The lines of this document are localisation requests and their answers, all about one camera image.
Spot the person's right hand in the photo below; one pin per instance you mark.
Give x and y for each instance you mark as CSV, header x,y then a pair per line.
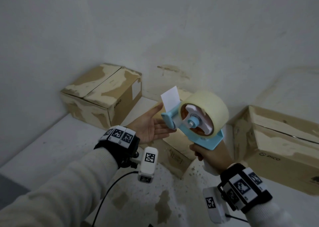
x,y
215,158

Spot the person's left hand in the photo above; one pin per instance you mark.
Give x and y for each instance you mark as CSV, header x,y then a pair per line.
x,y
145,128

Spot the person's right fingers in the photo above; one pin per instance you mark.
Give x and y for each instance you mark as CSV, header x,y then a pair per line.
x,y
196,152

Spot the person's left thumb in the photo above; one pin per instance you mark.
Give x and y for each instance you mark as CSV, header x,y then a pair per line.
x,y
155,109

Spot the blue tape dispenser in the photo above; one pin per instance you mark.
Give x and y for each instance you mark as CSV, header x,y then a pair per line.
x,y
199,137

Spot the person's right forearm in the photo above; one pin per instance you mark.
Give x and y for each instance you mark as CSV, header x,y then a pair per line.
x,y
286,215

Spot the person's left forearm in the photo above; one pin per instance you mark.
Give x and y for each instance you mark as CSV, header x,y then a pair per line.
x,y
62,189

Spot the worn cardboard box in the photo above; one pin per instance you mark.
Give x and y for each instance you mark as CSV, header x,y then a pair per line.
x,y
281,144
178,154
99,92

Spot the white tape end strip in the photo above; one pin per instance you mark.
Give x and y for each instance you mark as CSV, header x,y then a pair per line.
x,y
170,97

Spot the black left wristband with markers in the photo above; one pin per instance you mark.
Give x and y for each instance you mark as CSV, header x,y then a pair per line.
x,y
119,139

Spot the black wristband with markers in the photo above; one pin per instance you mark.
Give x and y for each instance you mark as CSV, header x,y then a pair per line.
x,y
119,139
245,187

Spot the beige packing tape roll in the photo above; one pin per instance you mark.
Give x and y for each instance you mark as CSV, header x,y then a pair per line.
x,y
214,107

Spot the black right wristband with markers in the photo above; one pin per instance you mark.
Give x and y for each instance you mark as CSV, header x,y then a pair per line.
x,y
245,187

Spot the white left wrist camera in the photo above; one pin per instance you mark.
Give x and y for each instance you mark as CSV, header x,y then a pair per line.
x,y
147,164

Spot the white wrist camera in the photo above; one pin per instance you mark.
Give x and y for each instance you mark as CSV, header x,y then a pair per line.
x,y
214,204
147,164

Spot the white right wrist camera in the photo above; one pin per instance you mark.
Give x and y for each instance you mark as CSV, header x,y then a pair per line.
x,y
214,204

